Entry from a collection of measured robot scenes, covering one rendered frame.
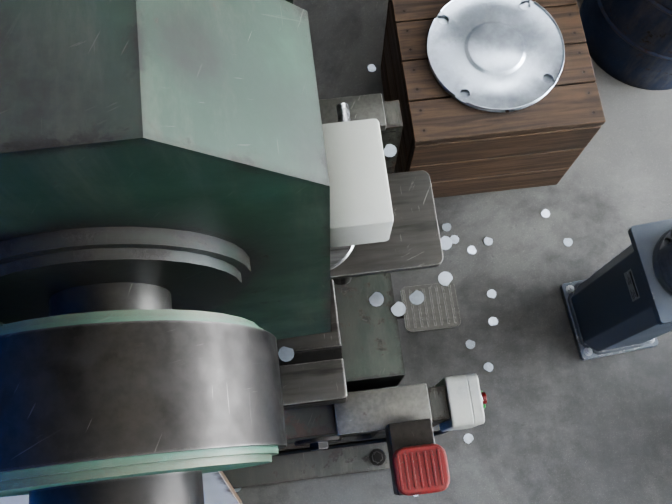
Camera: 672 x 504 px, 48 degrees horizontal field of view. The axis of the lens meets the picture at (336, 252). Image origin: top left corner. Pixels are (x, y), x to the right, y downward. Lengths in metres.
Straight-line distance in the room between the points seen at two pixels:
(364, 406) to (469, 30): 0.89
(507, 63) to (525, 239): 0.47
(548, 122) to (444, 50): 0.26
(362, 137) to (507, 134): 1.16
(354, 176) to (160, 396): 0.18
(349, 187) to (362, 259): 0.57
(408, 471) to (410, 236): 0.31
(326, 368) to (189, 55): 0.78
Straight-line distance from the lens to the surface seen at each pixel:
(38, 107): 0.31
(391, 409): 1.12
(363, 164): 0.46
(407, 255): 1.02
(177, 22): 0.33
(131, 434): 0.35
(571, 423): 1.84
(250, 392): 0.38
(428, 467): 1.00
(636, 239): 1.48
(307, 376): 1.06
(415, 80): 1.63
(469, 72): 1.64
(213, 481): 1.26
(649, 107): 2.15
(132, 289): 0.43
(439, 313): 1.65
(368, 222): 0.45
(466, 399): 1.15
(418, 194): 1.05
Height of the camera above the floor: 1.76
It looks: 73 degrees down
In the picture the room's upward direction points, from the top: 1 degrees clockwise
